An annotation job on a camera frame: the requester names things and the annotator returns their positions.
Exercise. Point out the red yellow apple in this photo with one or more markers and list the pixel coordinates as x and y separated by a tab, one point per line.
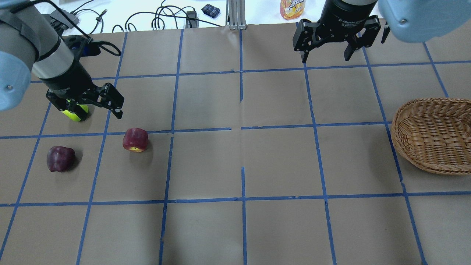
135	140

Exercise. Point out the aluminium frame post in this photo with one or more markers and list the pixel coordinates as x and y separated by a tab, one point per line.
236	19

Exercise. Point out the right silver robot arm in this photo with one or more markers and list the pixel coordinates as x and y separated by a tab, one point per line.
416	21

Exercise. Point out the dark blue checkered pouch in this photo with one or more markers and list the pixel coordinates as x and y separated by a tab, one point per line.
211	11

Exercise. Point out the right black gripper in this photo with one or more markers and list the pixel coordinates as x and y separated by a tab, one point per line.
344	16

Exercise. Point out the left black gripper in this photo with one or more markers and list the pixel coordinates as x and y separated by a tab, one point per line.
68	81

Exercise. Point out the dark red apple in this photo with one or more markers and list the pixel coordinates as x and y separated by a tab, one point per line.
60	158

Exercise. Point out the wicker basket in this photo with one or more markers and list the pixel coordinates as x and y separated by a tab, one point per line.
434	135

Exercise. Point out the orange drink bottle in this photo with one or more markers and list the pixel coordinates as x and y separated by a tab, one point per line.
291	9

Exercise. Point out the green apple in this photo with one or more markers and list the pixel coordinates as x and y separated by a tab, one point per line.
78	114

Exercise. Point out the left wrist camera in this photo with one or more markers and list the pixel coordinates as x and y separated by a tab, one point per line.
80	46

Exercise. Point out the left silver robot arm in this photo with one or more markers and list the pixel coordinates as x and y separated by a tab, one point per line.
29	45

